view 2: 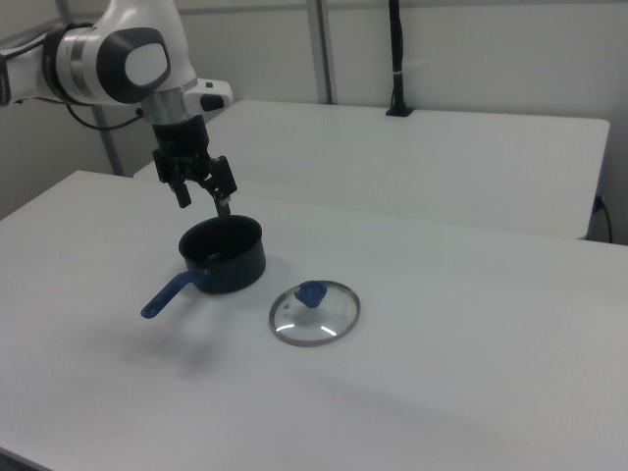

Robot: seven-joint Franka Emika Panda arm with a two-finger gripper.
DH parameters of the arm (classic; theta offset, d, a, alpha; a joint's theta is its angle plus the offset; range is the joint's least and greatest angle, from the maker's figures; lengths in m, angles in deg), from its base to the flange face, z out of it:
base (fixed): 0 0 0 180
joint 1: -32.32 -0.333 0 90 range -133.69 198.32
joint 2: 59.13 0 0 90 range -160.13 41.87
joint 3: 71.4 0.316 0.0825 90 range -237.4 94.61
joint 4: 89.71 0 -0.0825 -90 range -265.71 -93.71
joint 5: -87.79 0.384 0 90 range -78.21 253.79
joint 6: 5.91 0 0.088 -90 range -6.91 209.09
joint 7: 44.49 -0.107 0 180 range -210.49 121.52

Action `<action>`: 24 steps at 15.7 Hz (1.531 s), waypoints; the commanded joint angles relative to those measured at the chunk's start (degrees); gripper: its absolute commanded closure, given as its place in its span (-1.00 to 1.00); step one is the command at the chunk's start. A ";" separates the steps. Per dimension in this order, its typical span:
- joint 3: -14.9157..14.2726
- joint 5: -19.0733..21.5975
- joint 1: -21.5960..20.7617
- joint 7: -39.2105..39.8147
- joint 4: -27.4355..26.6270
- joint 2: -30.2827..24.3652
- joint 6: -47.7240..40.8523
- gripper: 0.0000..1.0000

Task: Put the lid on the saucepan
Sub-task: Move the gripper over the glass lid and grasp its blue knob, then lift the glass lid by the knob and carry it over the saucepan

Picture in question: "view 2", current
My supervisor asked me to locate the black pole with table clamp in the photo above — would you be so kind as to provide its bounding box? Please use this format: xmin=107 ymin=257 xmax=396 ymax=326
xmin=385 ymin=0 xmax=416 ymax=119

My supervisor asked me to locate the black cable on robot arm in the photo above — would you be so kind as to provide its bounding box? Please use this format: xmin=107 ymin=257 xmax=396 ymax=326
xmin=62 ymin=100 xmax=147 ymax=131

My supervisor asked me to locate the dark saucepan with blue handle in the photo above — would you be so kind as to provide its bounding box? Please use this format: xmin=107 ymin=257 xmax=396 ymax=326
xmin=139 ymin=214 xmax=268 ymax=321

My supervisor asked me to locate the black cable with blue plug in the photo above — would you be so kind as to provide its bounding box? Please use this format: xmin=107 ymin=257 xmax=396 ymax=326
xmin=593 ymin=194 xmax=615 ymax=243

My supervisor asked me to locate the grey metal partition post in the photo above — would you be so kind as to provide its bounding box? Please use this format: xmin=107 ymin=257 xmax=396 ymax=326
xmin=91 ymin=103 xmax=127 ymax=178
xmin=305 ymin=0 xmax=339 ymax=106

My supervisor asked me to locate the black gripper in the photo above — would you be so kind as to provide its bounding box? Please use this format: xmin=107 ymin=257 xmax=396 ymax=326
xmin=149 ymin=114 xmax=239 ymax=221

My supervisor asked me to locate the glass lid with blue knob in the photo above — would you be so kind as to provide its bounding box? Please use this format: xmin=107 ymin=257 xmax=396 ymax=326
xmin=267 ymin=279 xmax=362 ymax=349

